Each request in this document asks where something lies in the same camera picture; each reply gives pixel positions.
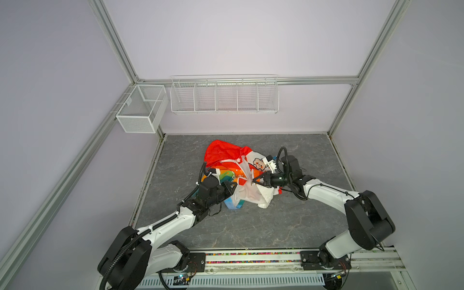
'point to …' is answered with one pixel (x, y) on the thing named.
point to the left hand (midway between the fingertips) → (238, 186)
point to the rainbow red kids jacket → (240, 166)
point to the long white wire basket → (225, 93)
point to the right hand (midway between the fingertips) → (253, 182)
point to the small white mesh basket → (144, 109)
